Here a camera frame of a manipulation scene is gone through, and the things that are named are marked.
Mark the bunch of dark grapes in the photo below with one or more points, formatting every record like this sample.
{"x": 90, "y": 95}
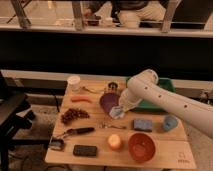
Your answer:
{"x": 73, "y": 114}

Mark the blue sponge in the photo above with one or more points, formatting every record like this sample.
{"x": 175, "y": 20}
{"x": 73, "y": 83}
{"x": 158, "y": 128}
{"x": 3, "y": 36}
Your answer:
{"x": 142, "y": 125}

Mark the white plastic cup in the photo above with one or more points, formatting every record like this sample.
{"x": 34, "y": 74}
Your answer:
{"x": 74, "y": 82}

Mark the small metal cup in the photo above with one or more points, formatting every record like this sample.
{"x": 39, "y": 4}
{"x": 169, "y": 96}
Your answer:
{"x": 112, "y": 87}

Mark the green plastic tray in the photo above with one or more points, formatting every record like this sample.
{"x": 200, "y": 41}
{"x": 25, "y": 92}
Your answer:
{"x": 138, "y": 105}

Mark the small black metal clip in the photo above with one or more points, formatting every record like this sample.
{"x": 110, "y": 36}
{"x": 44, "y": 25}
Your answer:
{"x": 56, "y": 144}

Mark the purple bowl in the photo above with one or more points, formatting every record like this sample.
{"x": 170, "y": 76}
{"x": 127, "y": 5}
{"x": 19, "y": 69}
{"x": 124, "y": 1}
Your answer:
{"x": 109, "y": 101}

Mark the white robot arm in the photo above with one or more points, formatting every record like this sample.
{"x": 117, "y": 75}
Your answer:
{"x": 144, "y": 86}

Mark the light blue towel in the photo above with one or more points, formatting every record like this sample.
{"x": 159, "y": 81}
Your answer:
{"x": 117, "y": 112}

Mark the light blue cup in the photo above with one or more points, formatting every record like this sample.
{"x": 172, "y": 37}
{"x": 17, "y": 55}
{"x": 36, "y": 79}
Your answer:
{"x": 170, "y": 122}

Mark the metal fork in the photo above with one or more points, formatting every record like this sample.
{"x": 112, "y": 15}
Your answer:
{"x": 105, "y": 125}

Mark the black chair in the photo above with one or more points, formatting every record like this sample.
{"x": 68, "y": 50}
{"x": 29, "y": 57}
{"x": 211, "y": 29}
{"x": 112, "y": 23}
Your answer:
{"x": 10, "y": 105}

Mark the black rectangular case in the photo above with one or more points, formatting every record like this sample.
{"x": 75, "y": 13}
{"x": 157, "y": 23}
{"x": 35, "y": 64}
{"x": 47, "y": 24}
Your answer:
{"x": 84, "y": 150}

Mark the red-orange bowl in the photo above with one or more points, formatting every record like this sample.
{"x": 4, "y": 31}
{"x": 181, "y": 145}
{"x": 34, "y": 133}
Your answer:
{"x": 141, "y": 147}

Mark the yellow-red apple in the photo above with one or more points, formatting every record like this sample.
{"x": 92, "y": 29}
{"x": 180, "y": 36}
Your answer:
{"x": 114, "y": 141}

